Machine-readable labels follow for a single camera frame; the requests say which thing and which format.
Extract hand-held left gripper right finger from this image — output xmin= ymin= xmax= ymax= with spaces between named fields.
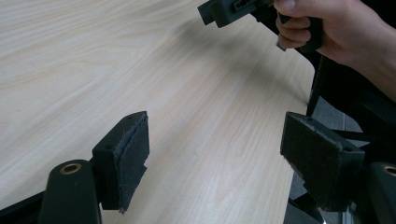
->
xmin=279 ymin=111 xmax=366 ymax=213

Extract dark frame bars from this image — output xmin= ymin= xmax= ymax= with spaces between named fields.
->
xmin=320 ymin=57 xmax=396 ymax=166

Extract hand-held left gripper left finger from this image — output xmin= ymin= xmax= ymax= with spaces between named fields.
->
xmin=92 ymin=110 xmax=150 ymax=215

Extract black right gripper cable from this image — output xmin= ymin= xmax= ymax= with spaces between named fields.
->
xmin=306 ymin=54 xmax=326 ymax=118

